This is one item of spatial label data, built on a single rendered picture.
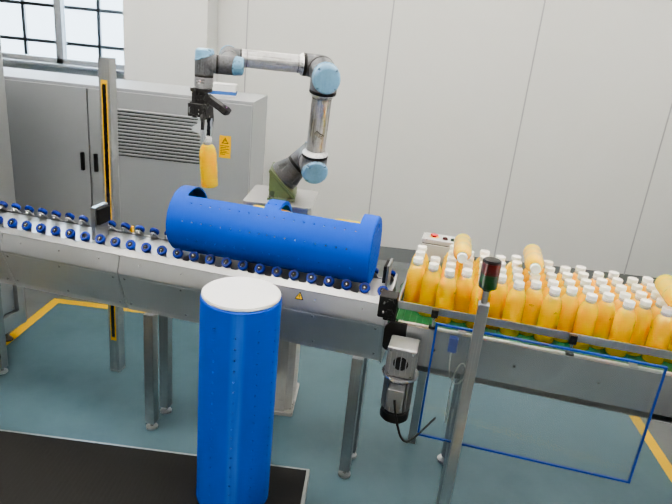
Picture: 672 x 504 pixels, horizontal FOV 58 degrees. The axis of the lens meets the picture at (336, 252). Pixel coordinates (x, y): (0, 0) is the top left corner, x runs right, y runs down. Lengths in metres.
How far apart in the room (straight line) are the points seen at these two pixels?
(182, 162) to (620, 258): 3.79
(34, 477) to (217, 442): 0.83
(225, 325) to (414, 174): 3.44
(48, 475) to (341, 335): 1.30
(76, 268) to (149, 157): 1.44
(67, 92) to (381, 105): 2.38
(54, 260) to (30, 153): 1.67
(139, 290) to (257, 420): 0.90
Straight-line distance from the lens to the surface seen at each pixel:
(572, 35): 5.31
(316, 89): 2.57
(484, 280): 2.07
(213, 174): 2.61
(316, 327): 2.56
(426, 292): 2.38
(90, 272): 2.92
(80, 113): 4.33
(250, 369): 2.13
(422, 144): 5.19
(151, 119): 4.14
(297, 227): 2.41
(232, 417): 2.23
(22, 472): 2.86
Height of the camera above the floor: 1.93
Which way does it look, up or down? 20 degrees down
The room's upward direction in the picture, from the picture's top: 6 degrees clockwise
